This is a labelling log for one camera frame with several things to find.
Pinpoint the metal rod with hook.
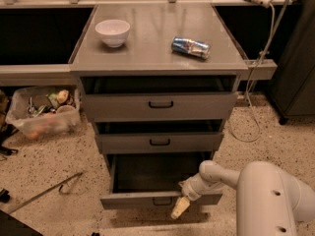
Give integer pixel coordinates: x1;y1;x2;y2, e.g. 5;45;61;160
7;172;84;214

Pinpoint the grey drawer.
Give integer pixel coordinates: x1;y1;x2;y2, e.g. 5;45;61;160
100;151;213;209
82;92;237;122
95;133;222;154

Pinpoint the white power cable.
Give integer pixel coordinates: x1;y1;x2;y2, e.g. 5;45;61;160
228;2;277;144

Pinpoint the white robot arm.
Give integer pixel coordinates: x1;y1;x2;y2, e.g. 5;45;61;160
171;160;315;236

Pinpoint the clear plastic storage bin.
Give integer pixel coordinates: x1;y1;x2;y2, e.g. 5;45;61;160
6;86;81;139

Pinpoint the grey side shelf rail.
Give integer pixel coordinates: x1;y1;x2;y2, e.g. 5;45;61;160
240;59;278;81

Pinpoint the grey bottom drawer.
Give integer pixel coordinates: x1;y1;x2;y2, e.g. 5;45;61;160
100;151;213;209

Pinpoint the grey drawer cabinet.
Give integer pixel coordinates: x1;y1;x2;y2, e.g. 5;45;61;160
68;2;249;182

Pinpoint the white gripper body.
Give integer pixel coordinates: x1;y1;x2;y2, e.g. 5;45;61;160
181;174;210;202

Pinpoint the grey middle drawer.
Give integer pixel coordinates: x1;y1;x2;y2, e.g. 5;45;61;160
95;133;222;154

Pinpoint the crushed blue drink can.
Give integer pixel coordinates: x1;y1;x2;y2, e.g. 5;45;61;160
171;36;210;60

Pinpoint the black object bottom left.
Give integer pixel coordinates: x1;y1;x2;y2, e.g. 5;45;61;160
0;210;43;236

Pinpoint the white ceramic bowl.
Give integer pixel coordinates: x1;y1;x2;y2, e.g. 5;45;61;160
94;20;131;47

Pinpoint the grey top drawer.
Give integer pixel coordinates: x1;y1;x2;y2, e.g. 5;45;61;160
82;92;237;122

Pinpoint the dark grey rolling cabinet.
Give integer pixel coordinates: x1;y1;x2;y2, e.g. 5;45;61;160
267;0;315;125

